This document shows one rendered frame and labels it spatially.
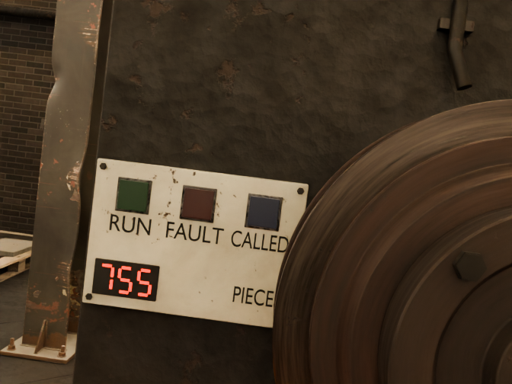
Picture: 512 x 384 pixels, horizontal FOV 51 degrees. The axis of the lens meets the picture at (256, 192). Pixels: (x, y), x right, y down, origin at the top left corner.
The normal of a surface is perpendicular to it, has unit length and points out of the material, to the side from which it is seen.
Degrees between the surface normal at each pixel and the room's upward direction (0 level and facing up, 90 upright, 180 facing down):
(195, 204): 90
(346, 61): 90
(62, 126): 90
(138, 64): 90
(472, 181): 37
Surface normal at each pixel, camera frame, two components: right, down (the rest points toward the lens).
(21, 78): -0.04, 0.05
